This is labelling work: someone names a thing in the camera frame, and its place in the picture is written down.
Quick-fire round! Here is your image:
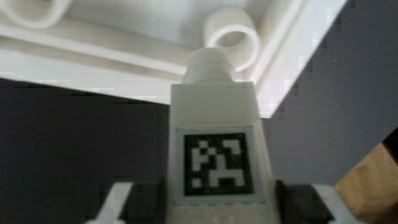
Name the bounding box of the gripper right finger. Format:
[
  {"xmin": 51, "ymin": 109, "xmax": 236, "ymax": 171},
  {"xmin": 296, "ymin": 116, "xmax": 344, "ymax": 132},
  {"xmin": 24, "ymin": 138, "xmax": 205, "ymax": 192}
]
[{"xmin": 275, "ymin": 181, "xmax": 365, "ymax": 224}]

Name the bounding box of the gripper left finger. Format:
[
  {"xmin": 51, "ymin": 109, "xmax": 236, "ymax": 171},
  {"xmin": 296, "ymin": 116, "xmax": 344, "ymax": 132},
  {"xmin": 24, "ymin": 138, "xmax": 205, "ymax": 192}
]
[{"xmin": 86, "ymin": 182, "xmax": 164, "ymax": 224}]

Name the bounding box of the white square table top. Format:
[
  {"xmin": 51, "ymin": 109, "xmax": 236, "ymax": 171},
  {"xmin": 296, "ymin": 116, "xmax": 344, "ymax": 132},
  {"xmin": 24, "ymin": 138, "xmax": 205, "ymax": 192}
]
[{"xmin": 0, "ymin": 0, "xmax": 347, "ymax": 118}]

